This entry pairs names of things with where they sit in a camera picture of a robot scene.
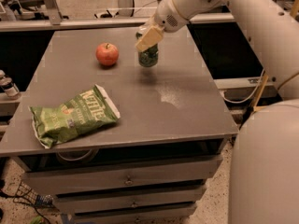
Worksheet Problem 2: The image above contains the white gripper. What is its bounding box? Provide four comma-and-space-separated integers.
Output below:
135, 0, 190, 52

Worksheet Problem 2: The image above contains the green drink can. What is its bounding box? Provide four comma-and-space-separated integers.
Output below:
137, 45, 158, 67

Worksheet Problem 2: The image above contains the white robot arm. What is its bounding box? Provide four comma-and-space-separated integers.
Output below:
135, 0, 299, 224

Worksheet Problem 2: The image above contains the red apple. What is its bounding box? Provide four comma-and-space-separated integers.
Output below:
95, 43, 119, 66

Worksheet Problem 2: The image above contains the green kettle chips bag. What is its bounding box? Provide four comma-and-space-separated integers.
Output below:
29, 85, 121, 148

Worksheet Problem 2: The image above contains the grey drawer cabinet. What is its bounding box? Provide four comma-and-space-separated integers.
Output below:
0, 24, 240, 224

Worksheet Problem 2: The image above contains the top grey drawer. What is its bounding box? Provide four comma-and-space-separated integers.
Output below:
22, 155, 222, 195

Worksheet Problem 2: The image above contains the grey drawer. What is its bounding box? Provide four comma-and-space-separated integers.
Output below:
73, 202, 196, 224
22, 155, 222, 195
54, 184, 206, 214

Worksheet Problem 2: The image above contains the small bottle at left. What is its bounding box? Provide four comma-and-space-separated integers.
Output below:
0, 70, 21, 99

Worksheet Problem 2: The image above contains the middle grey drawer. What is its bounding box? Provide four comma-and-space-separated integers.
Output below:
54, 184, 206, 214

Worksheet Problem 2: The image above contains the bottom grey drawer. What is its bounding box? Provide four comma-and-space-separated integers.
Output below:
73, 202, 196, 224

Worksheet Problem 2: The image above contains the metal rail frame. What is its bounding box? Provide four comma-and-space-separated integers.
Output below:
0, 0, 235, 34

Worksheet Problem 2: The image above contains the white cable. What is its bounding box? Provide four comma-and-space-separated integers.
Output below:
221, 68, 265, 105

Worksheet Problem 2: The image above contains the black wire basket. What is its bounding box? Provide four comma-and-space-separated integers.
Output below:
13, 182, 53, 208

